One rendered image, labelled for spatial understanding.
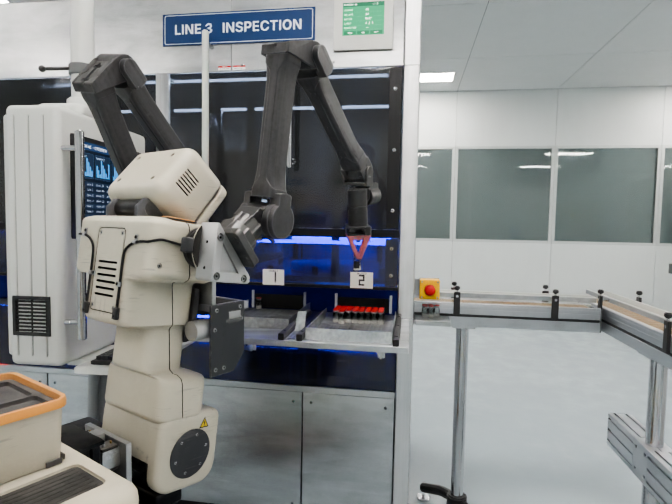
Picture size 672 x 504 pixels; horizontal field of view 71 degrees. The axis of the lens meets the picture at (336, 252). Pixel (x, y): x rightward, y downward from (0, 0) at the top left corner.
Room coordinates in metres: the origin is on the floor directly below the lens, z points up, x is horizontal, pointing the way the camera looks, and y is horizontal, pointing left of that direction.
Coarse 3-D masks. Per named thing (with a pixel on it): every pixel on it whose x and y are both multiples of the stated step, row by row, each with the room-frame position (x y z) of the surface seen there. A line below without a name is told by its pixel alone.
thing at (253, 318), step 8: (248, 304) 1.91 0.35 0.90; (248, 312) 1.80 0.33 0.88; (256, 312) 1.81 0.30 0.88; (264, 312) 1.81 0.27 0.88; (272, 312) 1.81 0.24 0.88; (280, 312) 1.82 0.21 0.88; (288, 312) 1.82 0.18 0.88; (296, 312) 1.65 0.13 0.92; (248, 320) 1.55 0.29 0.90; (256, 320) 1.55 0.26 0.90; (264, 320) 1.55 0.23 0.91; (272, 320) 1.54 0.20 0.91; (280, 320) 1.54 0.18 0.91; (288, 320) 1.53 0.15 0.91; (272, 328) 1.54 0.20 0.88; (280, 328) 1.54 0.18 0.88
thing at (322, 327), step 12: (324, 312) 1.70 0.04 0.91; (312, 324) 1.49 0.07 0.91; (324, 324) 1.61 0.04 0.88; (336, 324) 1.62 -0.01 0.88; (348, 324) 1.62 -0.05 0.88; (360, 324) 1.62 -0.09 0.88; (372, 324) 1.63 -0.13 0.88; (384, 324) 1.63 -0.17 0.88; (312, 336) 1.41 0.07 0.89; (324, 336) 1.40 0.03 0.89; (336, 336) 1.39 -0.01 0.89; (348, 336) 1.39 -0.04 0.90; (360, 336) 1.38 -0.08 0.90; (372, 336) 1.38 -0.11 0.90; (384, 336) 1.37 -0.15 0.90
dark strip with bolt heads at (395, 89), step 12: (396, 72) 1.75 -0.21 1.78; (396, 84) 1.74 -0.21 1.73; (396, 96) 1.74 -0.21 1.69; (396, 108) 1.74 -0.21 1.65; (396, 120) 1.74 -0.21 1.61; (396, 132) 1.74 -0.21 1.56; (396, 144) 1.74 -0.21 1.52; (396, 156) 1.74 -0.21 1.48; (396, 168) 1.74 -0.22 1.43; (396, 180) 1.74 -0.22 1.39; (396, 192) 1.74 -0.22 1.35; (396, 204) 1.74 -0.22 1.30; (396, 216) 1.74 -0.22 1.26; (396, 228) 1.74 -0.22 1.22
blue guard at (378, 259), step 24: (0, 240) 1.99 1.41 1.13; (264, 240) 1.82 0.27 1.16; (288, 240) 1.80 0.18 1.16; (312, 240) 1.79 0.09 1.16; (336, 240) 1.77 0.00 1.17; (360, 240) 1.76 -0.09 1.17; (384, 240) 1.75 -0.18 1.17; (0, 264) 2.00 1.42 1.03; (264, 264) 1.82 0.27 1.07; (288, 264) 1.80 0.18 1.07; (312, 264) 1.79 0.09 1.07; (336, 264) 1.77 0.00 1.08; (384, 264) 1.75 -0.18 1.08
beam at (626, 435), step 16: (608, 416) 1.71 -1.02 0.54; (624, 416) 1.68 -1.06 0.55; (608, 432) 1.70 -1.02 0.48; (624, 432) 1.58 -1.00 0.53; (640, 432) 1.55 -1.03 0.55; (624, 448) 1.57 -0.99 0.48; (640, 448) 1.47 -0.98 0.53; (656, 448) 1.44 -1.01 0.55; (640, 464) 1.46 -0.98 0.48; (656, 464) 1.39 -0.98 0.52; (640, 480) 1.45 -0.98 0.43; (656, 480) 1.36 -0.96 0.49; (656, 496) 1.36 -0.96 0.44
